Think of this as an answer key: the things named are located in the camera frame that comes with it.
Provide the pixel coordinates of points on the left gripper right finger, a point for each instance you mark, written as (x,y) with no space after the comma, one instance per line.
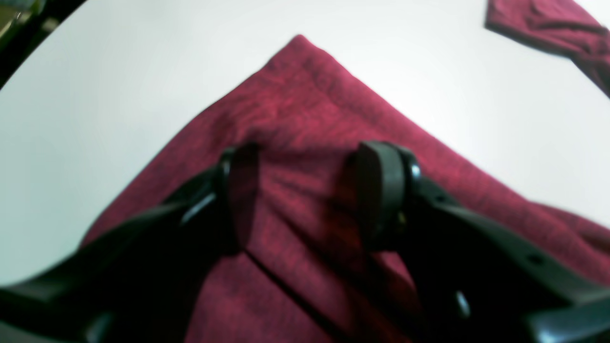
(477,281)

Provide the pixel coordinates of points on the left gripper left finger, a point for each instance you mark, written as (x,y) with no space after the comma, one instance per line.
(138,283)

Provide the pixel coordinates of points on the dark red t-shirt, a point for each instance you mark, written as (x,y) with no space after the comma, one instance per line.
(304,277)

